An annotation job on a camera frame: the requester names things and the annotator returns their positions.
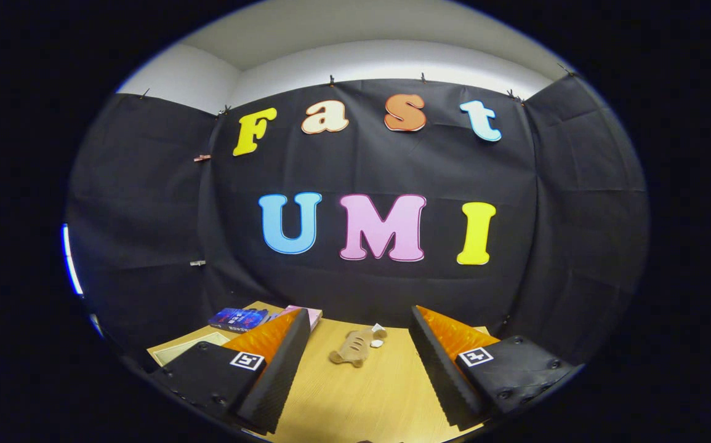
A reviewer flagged brown plush toy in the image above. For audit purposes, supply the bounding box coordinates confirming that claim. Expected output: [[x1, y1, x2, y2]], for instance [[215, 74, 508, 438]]
[[329, 323, 388, 368]]

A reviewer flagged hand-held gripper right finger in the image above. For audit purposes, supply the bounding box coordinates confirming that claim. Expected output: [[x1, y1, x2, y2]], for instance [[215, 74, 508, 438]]
[[409, 305, 580, 431]]

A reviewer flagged dark blue book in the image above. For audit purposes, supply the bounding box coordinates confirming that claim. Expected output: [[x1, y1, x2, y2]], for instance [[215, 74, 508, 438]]
[[209, 308, 268, 333]]

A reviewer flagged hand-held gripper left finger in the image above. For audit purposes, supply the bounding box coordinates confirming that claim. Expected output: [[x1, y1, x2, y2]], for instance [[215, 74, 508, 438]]
[[149, 308, 311, 434]]

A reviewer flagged pink book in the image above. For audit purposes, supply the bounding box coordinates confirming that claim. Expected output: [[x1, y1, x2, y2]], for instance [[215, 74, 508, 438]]
[[268, 305, 323, 333]]

